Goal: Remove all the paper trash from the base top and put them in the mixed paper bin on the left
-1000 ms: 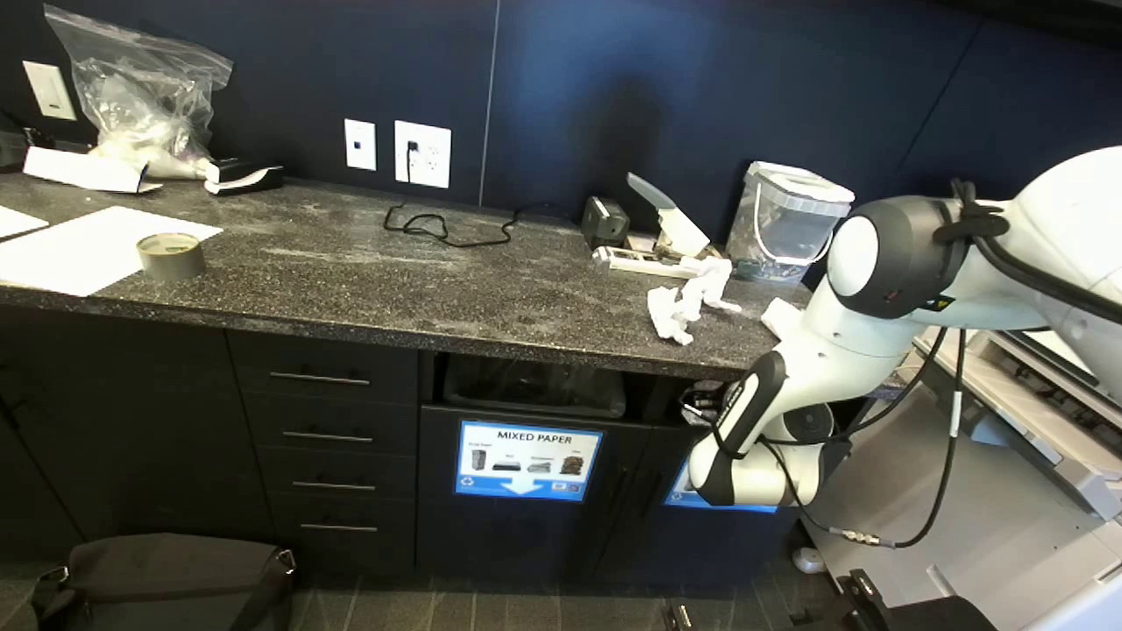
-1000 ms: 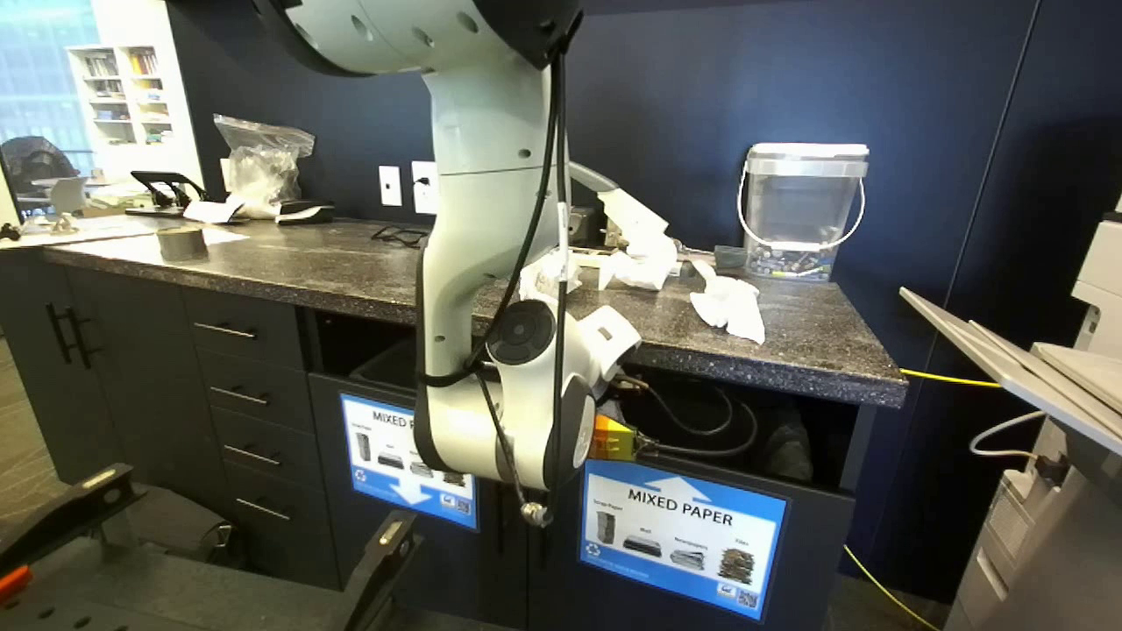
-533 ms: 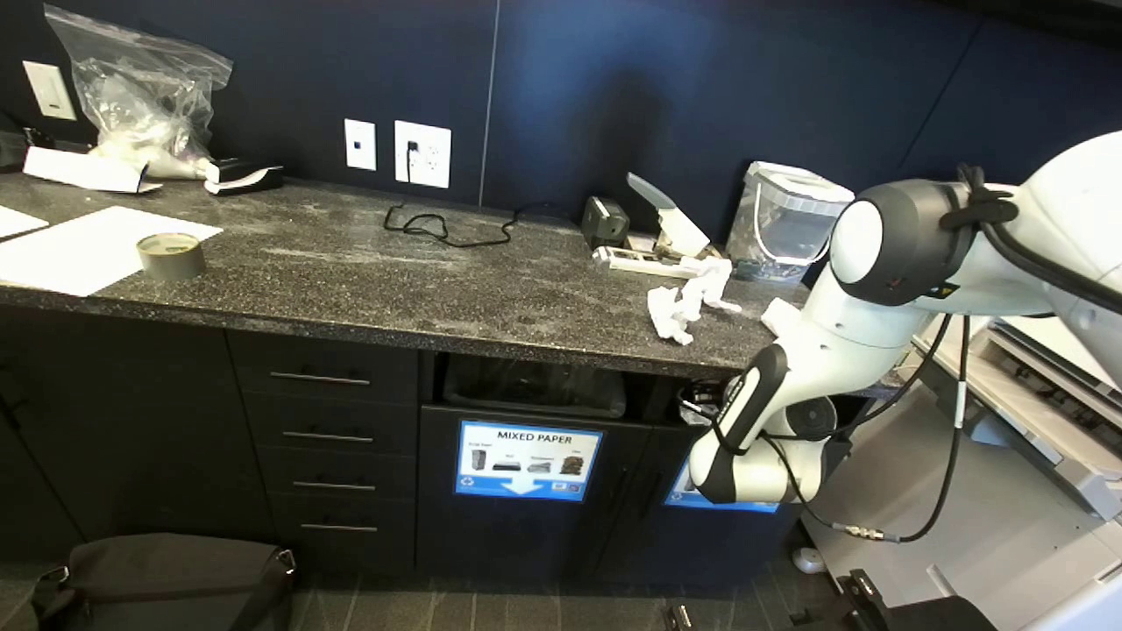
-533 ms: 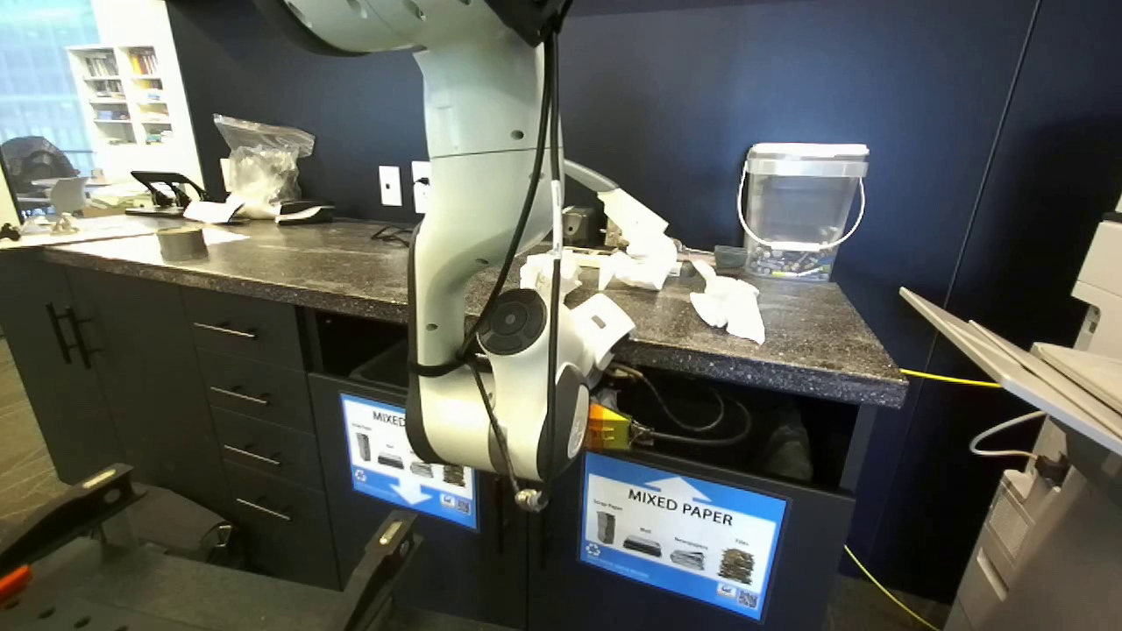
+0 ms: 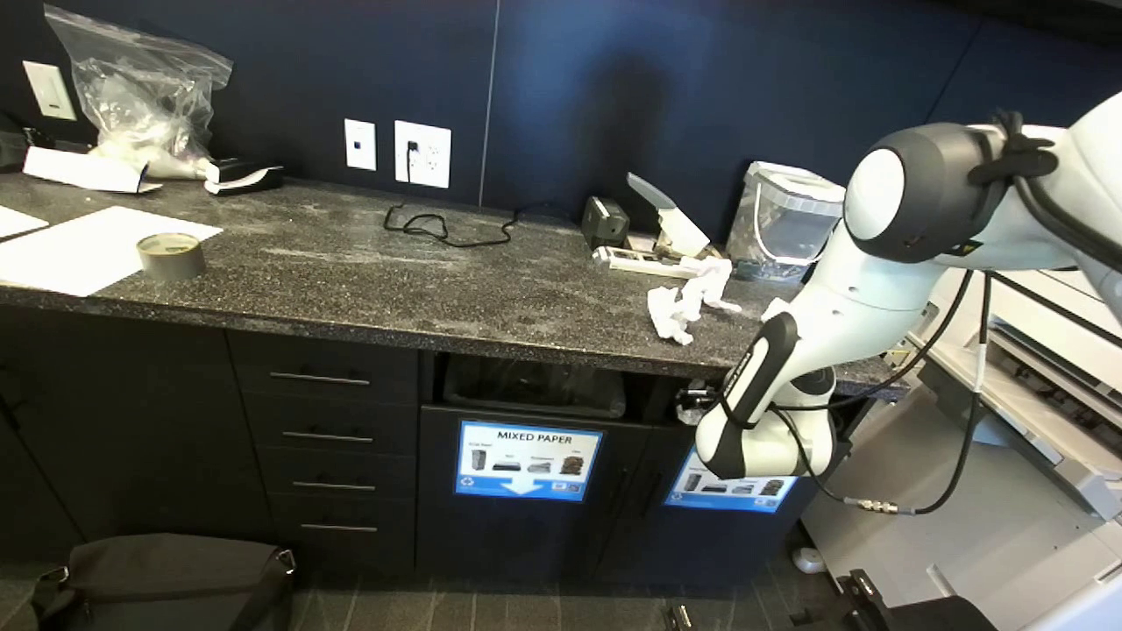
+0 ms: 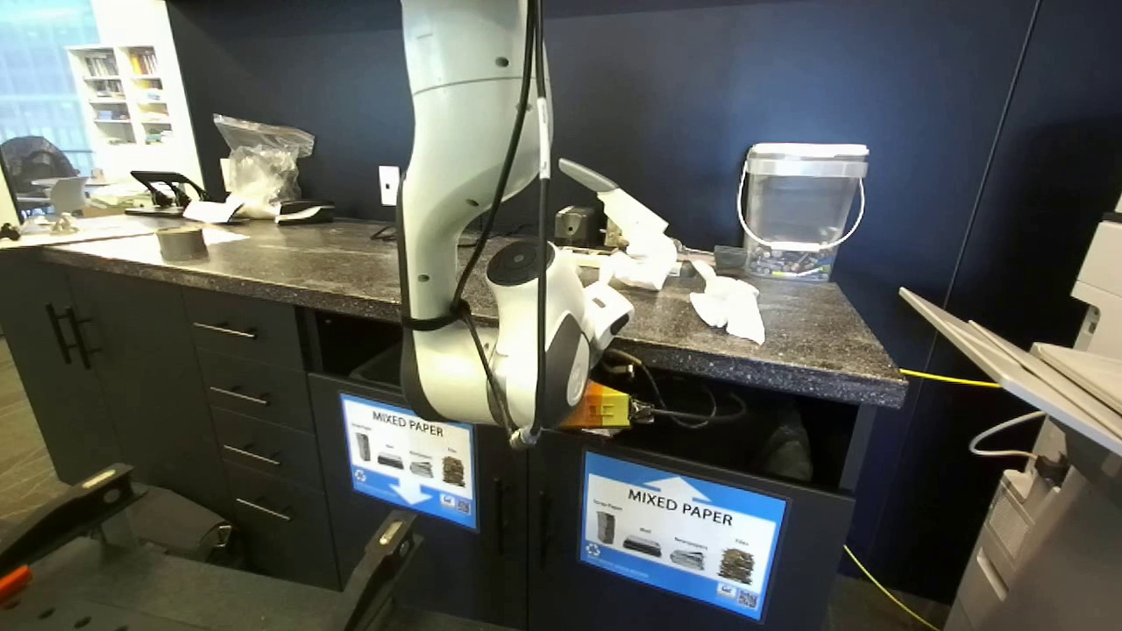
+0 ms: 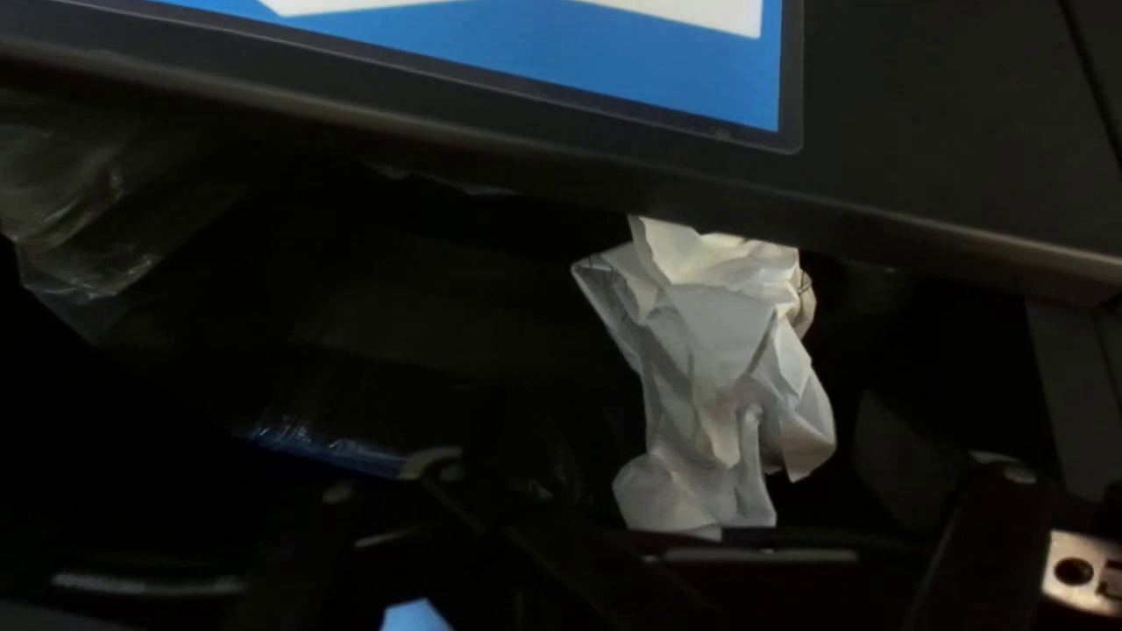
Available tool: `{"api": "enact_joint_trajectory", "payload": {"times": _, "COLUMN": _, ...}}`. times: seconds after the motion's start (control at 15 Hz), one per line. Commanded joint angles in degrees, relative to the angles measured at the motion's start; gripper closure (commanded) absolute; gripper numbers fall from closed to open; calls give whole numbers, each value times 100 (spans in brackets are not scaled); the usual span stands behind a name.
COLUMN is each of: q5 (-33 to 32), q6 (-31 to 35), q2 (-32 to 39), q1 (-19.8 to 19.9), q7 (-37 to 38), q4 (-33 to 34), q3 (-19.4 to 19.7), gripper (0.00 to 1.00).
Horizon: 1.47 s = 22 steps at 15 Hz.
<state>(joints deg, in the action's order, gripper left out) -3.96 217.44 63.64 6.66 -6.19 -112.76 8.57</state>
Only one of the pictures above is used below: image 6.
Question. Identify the white paper stack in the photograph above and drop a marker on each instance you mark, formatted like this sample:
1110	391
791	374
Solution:
212	213

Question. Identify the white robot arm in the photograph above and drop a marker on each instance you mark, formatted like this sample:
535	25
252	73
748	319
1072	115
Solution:
469	176

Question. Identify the white cubby shelf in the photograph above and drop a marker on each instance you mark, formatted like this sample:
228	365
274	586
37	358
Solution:
126	92

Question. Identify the small dark grey device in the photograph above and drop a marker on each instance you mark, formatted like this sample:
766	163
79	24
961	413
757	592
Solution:
572	226

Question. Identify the dark cabinet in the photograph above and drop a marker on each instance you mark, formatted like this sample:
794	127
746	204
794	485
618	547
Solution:
143	387

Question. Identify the gold wrist camera bar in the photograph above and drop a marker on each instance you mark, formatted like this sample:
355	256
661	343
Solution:
602	408

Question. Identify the black and white flat object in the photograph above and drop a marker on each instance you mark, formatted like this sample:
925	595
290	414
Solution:
302	213

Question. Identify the small grey box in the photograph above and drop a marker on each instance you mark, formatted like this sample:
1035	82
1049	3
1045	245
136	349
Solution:
731	262

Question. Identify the small white wall plate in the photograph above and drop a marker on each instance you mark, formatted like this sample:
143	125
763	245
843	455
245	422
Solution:
390	183

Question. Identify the blue sign, arrow over text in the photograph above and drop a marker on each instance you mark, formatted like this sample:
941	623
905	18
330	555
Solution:
687	530

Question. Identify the black desk stand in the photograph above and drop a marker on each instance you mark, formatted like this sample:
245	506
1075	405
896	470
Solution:
169	186

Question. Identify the clear plastic zip bag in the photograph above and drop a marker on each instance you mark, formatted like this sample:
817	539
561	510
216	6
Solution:
266	160

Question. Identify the large creased white paper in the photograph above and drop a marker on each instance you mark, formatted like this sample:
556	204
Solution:
731	305

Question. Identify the large flat white sheet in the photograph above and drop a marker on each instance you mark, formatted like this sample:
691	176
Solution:
108	228

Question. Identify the black domed object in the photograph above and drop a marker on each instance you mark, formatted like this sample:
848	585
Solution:
37	169

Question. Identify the dark bin door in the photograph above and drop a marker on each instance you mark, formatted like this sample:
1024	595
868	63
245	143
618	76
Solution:
502	573
817	547

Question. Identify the blue sign, arrow under text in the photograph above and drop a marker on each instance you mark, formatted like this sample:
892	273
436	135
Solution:
404	469

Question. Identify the clear plastic bucket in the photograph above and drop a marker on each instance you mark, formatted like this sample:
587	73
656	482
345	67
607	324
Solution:
808	213

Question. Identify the large white printer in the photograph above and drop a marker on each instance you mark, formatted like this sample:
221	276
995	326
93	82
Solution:
1052	469

